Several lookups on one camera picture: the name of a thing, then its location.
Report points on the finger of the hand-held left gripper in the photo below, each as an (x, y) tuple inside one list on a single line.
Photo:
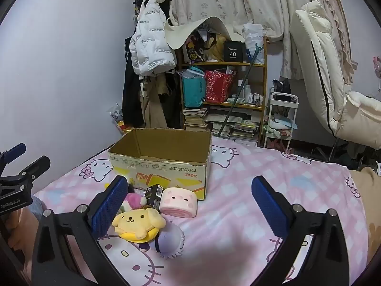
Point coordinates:
[(34, 166), (15, 152)]

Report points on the stack of old books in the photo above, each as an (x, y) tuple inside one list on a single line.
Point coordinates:
[(195, 119)]

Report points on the yellow dog plush toy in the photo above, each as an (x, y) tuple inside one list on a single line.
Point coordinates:
[(134, 220)]

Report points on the pink small fan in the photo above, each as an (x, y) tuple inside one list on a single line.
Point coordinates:
[(376, 64)]

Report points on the beige wide brim hat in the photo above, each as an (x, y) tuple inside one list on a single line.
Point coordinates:
[(178, 35)]

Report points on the person's left forearm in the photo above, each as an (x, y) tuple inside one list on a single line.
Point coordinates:
[(20, 226)]

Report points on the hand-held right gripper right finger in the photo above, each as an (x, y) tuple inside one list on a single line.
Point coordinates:
[(268, 207)]

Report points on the person's leg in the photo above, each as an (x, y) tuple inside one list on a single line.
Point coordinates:
[(39, 205)]

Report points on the pink bear plush toy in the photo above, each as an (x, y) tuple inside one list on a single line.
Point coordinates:
[(133, 201)]

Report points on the yellow cloth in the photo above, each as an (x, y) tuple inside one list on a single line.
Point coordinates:
[(215, 49)]

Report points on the beige hanging coat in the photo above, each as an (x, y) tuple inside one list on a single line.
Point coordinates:
[(154, 107)]

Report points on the pink cat print bedsheet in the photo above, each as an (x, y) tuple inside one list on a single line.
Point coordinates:
[(238, 169)]

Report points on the dark hanging coats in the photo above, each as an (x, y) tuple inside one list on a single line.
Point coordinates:
[(132, 95)]

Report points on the teal shopping bag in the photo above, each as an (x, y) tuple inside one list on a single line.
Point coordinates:
[(193, 91)]

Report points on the purple haired plush doll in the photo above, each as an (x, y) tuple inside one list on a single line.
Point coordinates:
[(169, 238)]

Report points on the wooden shelf rack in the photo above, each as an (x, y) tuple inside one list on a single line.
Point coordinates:
[(220, 64)]

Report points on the row of cosmetic bottles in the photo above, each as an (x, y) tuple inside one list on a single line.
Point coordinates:
[(251, 96)]

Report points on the white puffer jacket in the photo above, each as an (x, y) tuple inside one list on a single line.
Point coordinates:
[(150, 35)]

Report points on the printed cardboard box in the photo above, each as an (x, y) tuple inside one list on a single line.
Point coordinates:
[(166, 169)]

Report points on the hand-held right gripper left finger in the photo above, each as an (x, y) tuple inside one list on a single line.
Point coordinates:
[(108, 207)]

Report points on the black tissue packet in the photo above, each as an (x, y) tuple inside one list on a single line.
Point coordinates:
[(153, 196)]

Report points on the pile of magazines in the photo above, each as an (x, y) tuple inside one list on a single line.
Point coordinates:
[(241, 128)]

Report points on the pink cake roll plush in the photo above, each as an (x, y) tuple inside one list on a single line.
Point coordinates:
[(178, 203)]

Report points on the white trolley cart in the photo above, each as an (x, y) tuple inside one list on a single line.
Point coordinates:
[(284, 96)]

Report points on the red patterned bag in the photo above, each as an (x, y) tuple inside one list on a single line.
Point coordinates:
[(218, 88)]

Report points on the black square box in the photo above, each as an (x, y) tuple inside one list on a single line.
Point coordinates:
[(233, 50)]

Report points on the white plastic bags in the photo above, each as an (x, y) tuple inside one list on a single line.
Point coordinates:
[(253, 35)]

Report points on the black yellow printed bag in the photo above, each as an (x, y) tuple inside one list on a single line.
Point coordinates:
[(194, 49)]

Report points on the cream padded recliner chair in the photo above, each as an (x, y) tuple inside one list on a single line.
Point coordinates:
[(318, 65)]

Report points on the pile of snack bags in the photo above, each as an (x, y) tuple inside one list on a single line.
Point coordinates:
[(117, 116)]

